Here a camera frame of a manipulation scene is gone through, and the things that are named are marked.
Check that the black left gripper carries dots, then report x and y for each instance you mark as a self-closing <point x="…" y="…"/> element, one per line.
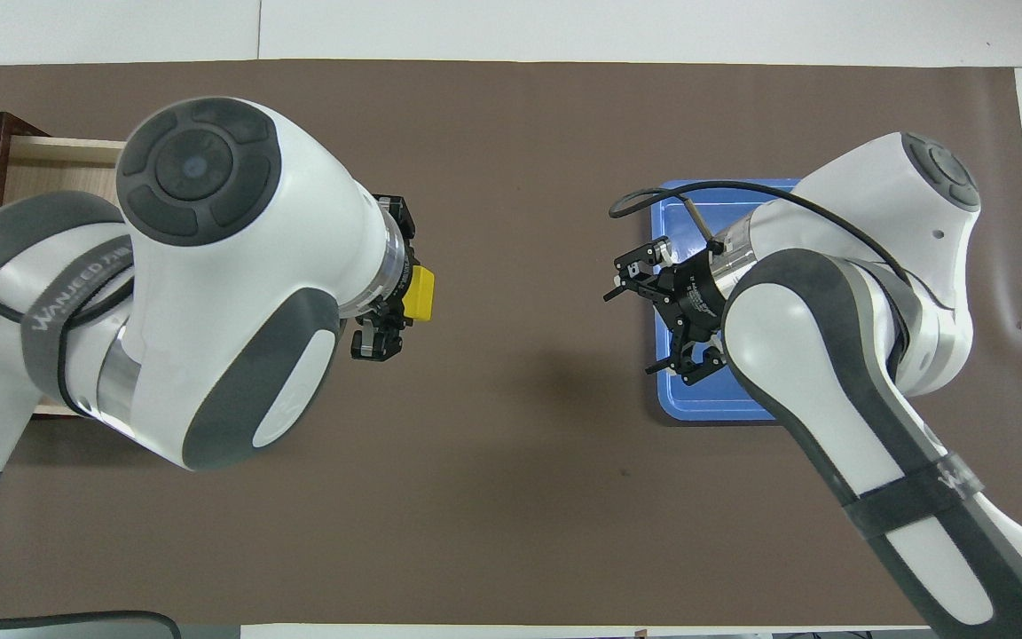
<point x="402" y="282"/>

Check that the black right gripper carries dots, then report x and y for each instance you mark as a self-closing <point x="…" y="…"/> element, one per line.
<point x="693" y="297"/>

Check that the yellow cube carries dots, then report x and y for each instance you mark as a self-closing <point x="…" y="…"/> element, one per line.
<point x="420" y="295"/>

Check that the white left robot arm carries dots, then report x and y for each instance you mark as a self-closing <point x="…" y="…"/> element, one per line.
<point x="209" y="284"/>

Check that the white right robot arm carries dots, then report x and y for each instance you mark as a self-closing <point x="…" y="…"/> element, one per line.
<point x="830" y="337"/>

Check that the blue plastic tray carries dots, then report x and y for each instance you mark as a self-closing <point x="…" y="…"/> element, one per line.
<point x="697" y="404"/>

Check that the brown paper table mat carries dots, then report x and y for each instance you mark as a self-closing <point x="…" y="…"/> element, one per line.
<point x="511" y="133"/>

